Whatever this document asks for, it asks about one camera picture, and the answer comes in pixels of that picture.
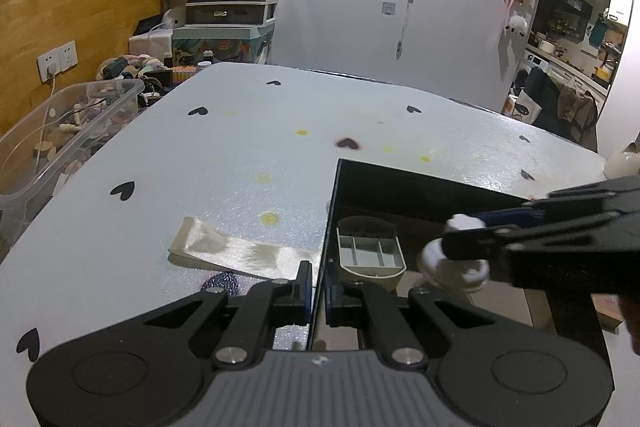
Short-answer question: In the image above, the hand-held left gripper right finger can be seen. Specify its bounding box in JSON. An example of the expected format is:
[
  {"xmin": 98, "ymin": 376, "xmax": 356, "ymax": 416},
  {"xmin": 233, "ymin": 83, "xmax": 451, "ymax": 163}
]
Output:
[{"xmin": 324, "ymin": 281, "xmax": 496, "ymax": 368}]

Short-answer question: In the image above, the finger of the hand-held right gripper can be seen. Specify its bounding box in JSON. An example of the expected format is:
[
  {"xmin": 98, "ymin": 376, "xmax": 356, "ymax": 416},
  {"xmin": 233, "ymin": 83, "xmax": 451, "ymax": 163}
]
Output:
[
  {"xmin": 472, "ymin": 183, "xmax": 621, "ymax": 233},
  {"xmin": 440, "ymin": 224, "xmax": 601, "ymax": 294}
]

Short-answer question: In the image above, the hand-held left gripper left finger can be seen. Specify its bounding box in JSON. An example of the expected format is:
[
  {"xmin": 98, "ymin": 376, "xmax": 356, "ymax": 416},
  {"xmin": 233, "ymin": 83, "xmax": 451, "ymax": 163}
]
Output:
[{"xmin": 142, "ymin": 260, "xmax": 313, "ymax": 370}]

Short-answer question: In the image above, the white cloth wad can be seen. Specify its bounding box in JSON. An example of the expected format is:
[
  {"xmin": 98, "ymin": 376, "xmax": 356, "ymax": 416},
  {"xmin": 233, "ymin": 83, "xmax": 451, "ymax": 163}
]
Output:
[{"xmin": 417, "ymin": 214, "xmax": 491, "ymax": 293}]

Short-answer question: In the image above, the grey teardrop-shaped lid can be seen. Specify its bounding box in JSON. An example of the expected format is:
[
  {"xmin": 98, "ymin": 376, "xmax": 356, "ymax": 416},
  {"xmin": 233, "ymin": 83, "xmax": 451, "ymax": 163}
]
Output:
[{"xmin": 336, "ymin": 216, "xmax": 407, "ymax": 292}]

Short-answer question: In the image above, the black storage box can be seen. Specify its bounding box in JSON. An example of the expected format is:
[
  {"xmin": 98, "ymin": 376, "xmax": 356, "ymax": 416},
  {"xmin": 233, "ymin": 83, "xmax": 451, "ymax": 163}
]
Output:
[{"xmin": 306, "ymin": 158, "xmax": 613, "ymax": 358}]

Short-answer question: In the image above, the shiny plastic packet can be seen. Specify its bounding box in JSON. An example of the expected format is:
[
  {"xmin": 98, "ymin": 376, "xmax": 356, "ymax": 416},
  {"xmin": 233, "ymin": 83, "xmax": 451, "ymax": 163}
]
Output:
[{"xmin": 167, "ymin": 217, "xmax": 313, "ymax": 282}]

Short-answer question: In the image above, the white cat figurine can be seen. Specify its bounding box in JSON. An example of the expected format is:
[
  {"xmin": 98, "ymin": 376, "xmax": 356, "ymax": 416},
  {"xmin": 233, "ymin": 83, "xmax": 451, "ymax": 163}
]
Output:
[{"xmin": 602, "ymin": 143, "xmax": 640, "ymax": 180}]

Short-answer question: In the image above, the white paper bag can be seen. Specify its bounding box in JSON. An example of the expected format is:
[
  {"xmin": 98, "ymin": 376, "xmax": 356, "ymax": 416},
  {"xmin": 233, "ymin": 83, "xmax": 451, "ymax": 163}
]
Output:
[{"xmin": 502, "ymin": 89, "xmax": 541, "ymax": 122}]

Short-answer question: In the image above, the dark jacket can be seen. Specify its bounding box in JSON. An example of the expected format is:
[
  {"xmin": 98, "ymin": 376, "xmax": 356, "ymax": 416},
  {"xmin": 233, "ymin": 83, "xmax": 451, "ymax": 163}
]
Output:
[{"xmin": 525, "ymin": 67, "xmax": 563, "ymax": 135}]

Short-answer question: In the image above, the brown garment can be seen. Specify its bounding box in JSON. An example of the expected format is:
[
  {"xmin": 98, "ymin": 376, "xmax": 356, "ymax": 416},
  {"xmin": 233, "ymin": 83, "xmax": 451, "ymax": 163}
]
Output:
[{"xmin": 557, "ymin": 82, "xmax": 598, "ymax": 134}]

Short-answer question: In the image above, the white washing machine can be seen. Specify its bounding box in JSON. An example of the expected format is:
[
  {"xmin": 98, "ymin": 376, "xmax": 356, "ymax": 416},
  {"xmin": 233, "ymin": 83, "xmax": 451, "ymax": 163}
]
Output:
[{"xmin": 520, "ymin": 47, "xmax": 551, "ymax": 82}]

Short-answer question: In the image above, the white plush sheep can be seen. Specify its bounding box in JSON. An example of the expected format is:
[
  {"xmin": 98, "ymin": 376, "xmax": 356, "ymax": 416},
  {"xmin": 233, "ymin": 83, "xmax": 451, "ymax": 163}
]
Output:
[{"xmin": 502, "ymin": 16, "xmax": 530, "ymax": 38}]

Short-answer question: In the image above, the teal towel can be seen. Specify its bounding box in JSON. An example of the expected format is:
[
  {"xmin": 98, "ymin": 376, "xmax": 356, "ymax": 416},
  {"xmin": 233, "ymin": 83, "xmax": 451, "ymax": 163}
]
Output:
[{"xmin": 589, "ymin": 19, "xmax": 608, "ymax": 48}]

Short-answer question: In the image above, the colourful printed storage box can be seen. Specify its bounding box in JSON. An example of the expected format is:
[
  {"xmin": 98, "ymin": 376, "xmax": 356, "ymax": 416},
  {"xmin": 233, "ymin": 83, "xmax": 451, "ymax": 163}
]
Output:
[{"xmin": 172, "ymin": 24, "xmax": 276, "ymax": 68}]

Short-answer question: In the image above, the pile of plush toys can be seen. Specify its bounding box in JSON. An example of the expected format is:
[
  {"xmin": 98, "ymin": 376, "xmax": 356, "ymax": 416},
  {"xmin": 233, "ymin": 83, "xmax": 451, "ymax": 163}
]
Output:
[{"xmin": 95, "ymin": 54, "xmax": 176, "ymax": 108}]

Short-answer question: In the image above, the white appliance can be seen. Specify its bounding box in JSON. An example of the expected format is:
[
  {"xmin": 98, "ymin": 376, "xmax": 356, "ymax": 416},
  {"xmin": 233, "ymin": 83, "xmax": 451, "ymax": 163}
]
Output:
[{"xmin": 129, "ymin": 8, "xmax": 188, "ymax": 58}]

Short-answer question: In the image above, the clear plastic storage bin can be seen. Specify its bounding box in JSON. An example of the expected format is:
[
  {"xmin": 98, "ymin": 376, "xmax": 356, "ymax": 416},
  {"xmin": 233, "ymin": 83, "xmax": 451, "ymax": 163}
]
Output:
[{"xmin": 0, "ymin": 79, "xmax": 146, "ymax": 253}]

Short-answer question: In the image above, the white power cable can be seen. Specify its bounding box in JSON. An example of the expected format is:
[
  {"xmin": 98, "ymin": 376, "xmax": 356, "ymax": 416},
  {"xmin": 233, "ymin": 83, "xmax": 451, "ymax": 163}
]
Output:
[{"xmin": 0, "ymin": 72, "xmax": 57, "ymax": 168}]

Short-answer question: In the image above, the white wall socket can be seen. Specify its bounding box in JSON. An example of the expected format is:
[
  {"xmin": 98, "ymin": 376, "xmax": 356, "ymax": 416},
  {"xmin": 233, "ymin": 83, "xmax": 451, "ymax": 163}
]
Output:
[{"xmin": 36, "ymin": 40, "xmax": 78, "ymax": 82}]

